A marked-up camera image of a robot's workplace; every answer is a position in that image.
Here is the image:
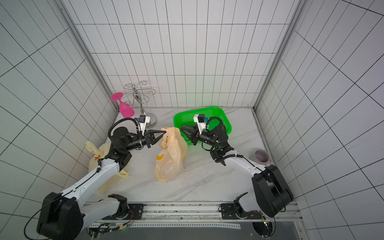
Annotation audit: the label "purple mug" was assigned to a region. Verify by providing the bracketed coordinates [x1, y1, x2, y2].
[254, 149, 271, 166]

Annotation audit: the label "yellow printed plastic bag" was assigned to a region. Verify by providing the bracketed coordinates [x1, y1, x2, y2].
[85, 140, 130, 194]

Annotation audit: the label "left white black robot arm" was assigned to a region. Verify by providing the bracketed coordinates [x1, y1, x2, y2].
[37, 127, 166, 240]

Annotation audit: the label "pink plastic wine glass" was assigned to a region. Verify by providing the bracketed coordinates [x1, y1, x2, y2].
[111, 93, 135, 118]

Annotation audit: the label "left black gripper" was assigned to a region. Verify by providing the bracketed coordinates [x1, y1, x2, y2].
[125, 129, 167, 150]

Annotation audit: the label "silver metal glass rack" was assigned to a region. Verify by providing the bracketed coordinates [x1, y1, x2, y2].
[124, 81, 157, 129]

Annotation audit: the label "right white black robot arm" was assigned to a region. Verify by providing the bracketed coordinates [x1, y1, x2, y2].
[181, 125, 294, 218]

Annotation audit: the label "aluminium mounting rail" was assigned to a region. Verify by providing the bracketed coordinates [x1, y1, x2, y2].
[82, 201, 303, 232]

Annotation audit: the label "green plastic basket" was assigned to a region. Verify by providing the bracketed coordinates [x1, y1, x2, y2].
[173, 107, 232, 135]

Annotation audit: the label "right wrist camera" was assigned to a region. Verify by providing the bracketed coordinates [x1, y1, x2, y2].
[194, 114, 208, 134]

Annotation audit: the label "plain beige plastic bag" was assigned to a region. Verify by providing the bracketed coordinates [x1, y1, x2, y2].
[155, 127, 188, 184]

